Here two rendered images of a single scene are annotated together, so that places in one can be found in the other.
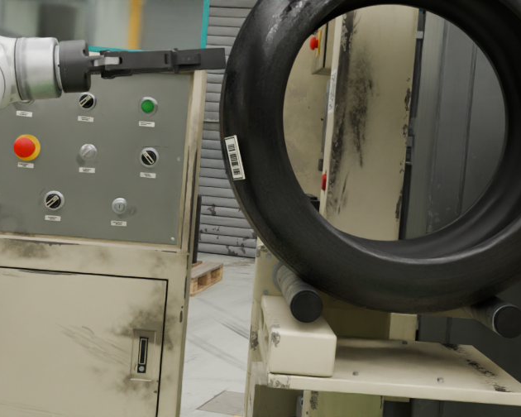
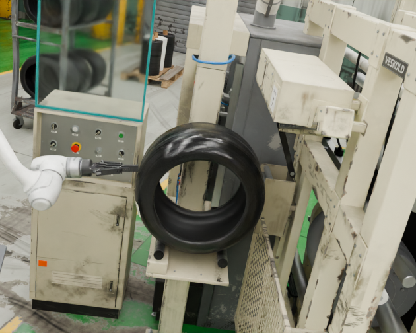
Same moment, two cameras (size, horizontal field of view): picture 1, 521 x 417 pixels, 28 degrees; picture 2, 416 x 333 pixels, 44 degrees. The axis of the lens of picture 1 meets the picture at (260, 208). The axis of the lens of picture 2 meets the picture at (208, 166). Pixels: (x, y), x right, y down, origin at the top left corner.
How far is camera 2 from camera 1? 113 cm
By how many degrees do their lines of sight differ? 19
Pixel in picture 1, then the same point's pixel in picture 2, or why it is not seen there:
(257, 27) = (146, 170)
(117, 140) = (109, 146)
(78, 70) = (88, 173)
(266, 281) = not seen: hidden behind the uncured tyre
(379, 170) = (197, 184)
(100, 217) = not seen: hidden behind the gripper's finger
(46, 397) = (84, 231)
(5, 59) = (63, 170)
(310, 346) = (159, 266)
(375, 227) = (195, 202)
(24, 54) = (69, 167)
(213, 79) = not seen: outside the picture
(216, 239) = (183, 45)
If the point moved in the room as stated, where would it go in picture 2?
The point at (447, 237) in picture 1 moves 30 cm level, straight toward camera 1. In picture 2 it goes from (216, 213) to (203, 244)
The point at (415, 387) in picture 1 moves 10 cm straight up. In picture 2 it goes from (191, 279) to (195, 259)
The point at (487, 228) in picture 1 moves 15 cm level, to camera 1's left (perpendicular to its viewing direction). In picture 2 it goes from (230, 212) to (199, 207)
